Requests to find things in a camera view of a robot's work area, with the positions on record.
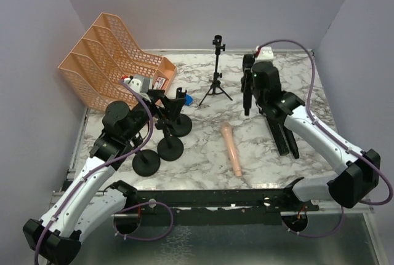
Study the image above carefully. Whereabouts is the black microphone white ring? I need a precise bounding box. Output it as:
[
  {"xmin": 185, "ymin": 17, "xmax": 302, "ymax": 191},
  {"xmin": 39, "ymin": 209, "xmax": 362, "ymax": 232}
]
[{"xmin": 241, "ymin": 54, "xmax": 254, "ymax": 117}]

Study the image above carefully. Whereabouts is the black tripod mic stand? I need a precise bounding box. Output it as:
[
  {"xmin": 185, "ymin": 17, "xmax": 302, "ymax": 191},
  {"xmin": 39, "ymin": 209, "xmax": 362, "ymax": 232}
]
[{"xmin": 198, "ymin": 34, "xmax": 233, "ymax": 106}]

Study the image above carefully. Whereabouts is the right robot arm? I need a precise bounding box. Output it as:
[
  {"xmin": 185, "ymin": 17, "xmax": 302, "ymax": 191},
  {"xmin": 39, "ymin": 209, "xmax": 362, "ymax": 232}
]
[{"xmin": 241, "ymin": 52, "xmax": 380, "ymax": 208}]

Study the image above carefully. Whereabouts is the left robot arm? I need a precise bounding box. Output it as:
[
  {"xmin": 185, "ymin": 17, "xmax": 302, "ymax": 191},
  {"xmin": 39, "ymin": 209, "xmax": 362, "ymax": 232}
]
[{"xmin": 23, "ymin": 88, "xmax": 187, "ymax": 264}]

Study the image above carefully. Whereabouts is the back round-base mic stand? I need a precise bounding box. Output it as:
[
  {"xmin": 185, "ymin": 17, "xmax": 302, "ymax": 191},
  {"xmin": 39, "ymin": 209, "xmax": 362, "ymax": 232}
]
[{"xmin": 170, "ymin": 87, "xmax": 192, "ymax": 137}]

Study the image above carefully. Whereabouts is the round-base mic stand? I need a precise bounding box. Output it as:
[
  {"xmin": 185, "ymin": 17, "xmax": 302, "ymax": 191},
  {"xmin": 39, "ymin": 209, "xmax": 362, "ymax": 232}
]
[
  {"xmin": 170, "ymin": 87, "xmax": 192, "ymax": 137},
  {"xmin": 132, "ymin": 149, "xmax": 161, "ymax": 177},
  {"xmin": 155, "ymin": 119, "xmax": 184, "ymax": 162}
]

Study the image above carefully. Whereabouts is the middle round-base mic stand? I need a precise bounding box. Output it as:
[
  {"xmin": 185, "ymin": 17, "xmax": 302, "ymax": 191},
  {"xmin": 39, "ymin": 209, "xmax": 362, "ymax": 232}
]
[{"xmin": 155, "ymin": 119, "xmax": 184, "ymax": 162}]

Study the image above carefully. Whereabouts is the front round-base mic stand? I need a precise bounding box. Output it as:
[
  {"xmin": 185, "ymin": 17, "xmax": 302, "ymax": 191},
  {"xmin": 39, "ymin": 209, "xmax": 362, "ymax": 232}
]
[{"xmin": 132, "ymin": 149, "xmax": 161, "ymax": 177}]

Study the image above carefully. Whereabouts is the red white staple box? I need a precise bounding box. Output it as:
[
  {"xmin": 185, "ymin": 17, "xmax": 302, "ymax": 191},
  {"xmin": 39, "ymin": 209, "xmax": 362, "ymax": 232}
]
[{"xmin": 153, "ymin": 76, "xmax": 167, "ymax": 90}]

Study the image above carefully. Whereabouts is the blue small box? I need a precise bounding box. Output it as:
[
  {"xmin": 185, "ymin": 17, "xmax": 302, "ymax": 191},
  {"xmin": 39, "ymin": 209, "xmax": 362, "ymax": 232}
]
[{"xmin": 185, "ymin": 95, "xmax": 193, "ymax": 106}]

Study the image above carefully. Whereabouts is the beige microphone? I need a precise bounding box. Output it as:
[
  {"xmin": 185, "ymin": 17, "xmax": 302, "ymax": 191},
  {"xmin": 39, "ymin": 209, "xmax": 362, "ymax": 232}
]
[{"xmin": 221, "ymin": 122, "xmax": 242, "ymax": 177}]

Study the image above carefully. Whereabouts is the orange plastic file organizer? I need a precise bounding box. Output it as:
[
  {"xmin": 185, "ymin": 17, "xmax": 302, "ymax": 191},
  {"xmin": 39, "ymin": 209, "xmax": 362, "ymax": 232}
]
[{"xmin": 58, "ymin": 13, "xmax": 177, "ymax": 112}]

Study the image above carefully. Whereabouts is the silver-head black microphone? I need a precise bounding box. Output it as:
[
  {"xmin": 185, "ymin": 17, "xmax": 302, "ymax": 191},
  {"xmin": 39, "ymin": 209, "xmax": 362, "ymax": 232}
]
[{"xmin": 266, "ymin": 117, "xmax": 289, "ymax": 156}]

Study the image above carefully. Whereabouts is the black microphone far right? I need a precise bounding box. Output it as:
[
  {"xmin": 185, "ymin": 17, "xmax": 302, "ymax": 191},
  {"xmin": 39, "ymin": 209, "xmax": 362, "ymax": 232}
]
[{"xmin": 283, "ymin": 127, "xmax": 300, "ymax": 159}]

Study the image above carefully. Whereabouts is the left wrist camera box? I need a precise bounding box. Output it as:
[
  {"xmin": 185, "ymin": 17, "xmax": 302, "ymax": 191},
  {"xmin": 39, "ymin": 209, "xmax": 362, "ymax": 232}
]
[{"xmin": 122, "ymin": 74, "xmax": 153, "ymax": 93}]

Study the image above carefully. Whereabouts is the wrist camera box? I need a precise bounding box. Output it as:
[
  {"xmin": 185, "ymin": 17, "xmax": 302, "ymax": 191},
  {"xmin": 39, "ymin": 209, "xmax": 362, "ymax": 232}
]
[
  {"xmin": 122, "ymin": 74, "xmax": 153, "ymax": 93},
  {"xmin": 254, "ymin": 46, "xmax": 275, "ymax": 62}
]

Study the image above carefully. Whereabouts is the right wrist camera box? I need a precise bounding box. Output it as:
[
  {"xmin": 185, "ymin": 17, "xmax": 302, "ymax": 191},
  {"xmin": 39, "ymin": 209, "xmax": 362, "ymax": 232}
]
[{"xmin": 254, "ymin": 46, "xmax": 275, "ymax": 62}]

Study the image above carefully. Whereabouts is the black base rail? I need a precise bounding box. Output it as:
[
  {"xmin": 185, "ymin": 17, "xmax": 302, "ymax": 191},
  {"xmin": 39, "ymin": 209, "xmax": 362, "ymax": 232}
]
[{"xmin": 101, "ymin": 178, "xmax": 320, "ymax": 227}]

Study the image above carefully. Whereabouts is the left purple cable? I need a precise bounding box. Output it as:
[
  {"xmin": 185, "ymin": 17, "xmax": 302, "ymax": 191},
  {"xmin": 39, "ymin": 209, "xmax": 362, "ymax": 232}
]
[{"xmin": 33, "ymin": 80, "xmax": 155, "ymax": 265}]

